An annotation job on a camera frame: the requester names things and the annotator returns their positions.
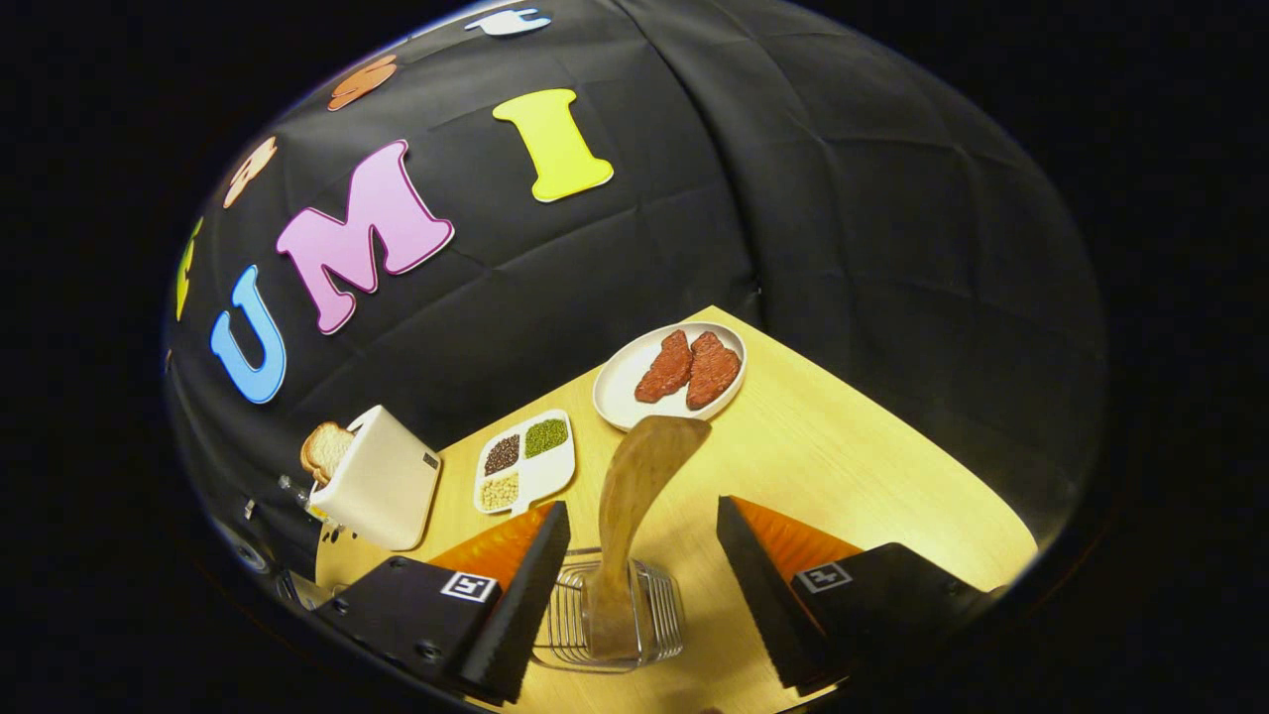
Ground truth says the green mung beans pile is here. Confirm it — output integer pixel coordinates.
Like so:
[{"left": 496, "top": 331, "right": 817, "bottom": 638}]
[{"left": 523, "top": 417, "right": 569, "bottom": 459}]

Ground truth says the white divided dish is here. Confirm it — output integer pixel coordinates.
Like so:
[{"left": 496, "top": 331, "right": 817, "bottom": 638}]
[{"left": 473, "top": 409, "right": 577, "bottom": 517}]

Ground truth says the metal wire chopstick holder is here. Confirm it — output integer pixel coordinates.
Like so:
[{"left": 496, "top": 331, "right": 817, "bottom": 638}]
[{"left": 532, "top": 547, "right": 687, "bottom": 675}]

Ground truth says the black backdrop cloth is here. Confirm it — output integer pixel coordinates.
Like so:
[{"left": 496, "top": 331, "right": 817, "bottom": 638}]
[{"left": 164, "top": 0, "right": 1109, "bottom": 556}]

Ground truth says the white toaster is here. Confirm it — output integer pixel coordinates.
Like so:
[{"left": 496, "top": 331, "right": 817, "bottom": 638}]
[{"left": 309, "top": 405, "right": 443, "bottom": 552}]

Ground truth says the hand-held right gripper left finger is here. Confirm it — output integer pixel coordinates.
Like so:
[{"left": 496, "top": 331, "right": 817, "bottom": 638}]
[{"left": 315, "top": 500, "right": 573, "bottom": 707}]

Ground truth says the wooden spoon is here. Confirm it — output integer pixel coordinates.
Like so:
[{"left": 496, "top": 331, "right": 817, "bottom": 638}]
[{"left": 585, "top": 415, "right": 713, "bottom": 660}]

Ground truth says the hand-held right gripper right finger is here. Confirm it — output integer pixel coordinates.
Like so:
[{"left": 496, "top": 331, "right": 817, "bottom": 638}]
[{"left": 716, "top": 495, "right": 1004, "bottom": 695}]

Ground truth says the white round plate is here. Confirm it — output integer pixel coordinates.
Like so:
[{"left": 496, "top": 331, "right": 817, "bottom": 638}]
[{"left": 593, "top": 321, "right": 748, "bottom": 431}]

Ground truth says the toasted bread slice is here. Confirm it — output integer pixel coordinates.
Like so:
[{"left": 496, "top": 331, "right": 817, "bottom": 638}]
[{"left": 300, "top": 421, "right": 356, "bottom": 485}]

